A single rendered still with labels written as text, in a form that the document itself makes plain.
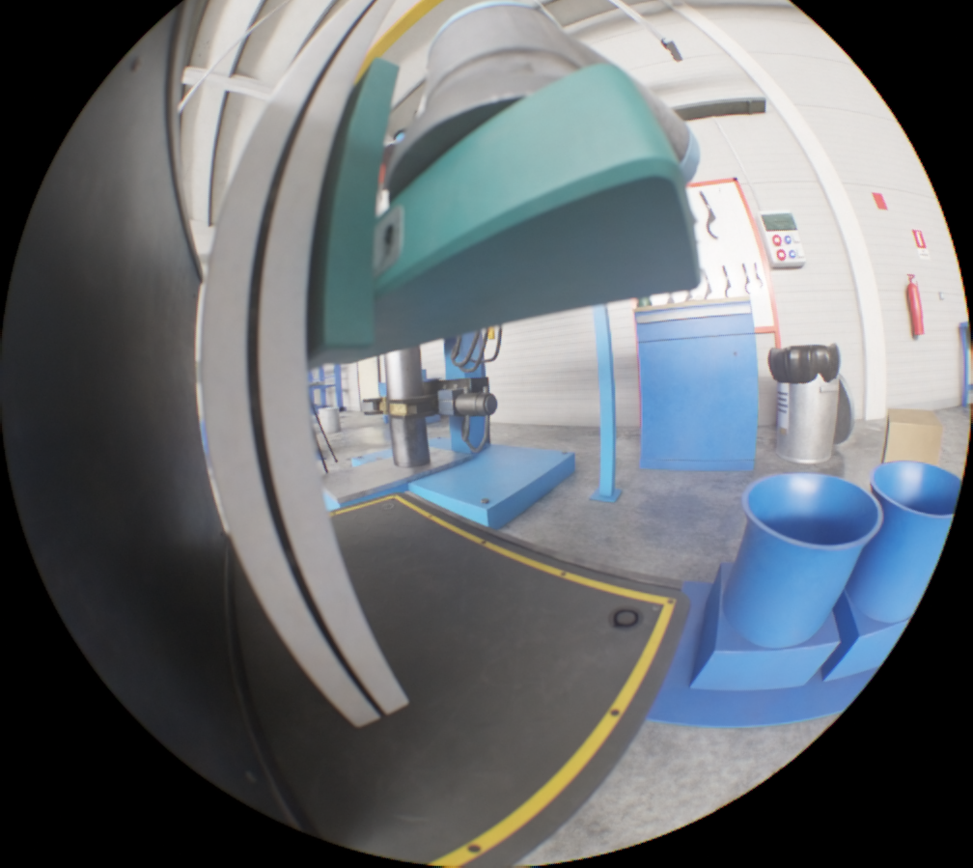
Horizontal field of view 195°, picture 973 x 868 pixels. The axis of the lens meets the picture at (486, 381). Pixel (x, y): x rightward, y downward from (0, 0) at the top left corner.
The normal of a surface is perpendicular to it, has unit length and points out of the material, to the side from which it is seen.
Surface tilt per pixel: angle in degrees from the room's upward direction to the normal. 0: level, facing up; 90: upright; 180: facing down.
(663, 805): 0
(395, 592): 0
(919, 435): 90
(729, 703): 0
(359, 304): 90
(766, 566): 90
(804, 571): 90
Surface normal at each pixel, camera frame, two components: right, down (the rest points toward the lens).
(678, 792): -0.07, -1.00
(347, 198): 0.72, -0.04
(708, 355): -0.64, 0.06
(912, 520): -0.86, 0.51
